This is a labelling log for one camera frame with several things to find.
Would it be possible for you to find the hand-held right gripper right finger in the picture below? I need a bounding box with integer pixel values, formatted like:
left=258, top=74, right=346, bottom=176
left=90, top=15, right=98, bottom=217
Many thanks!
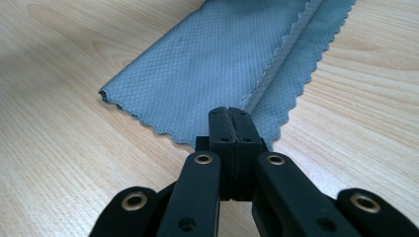
left=228, top=106, right=269, bottom=202

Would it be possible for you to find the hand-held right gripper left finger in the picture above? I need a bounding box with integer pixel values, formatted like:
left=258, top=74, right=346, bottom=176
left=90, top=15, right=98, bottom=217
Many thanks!
left=195, top=106, right=237, bottom=202

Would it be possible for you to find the grey cloth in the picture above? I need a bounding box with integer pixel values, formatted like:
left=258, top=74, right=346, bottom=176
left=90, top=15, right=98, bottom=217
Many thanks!
left=98, top=0, right=358, bottom=151

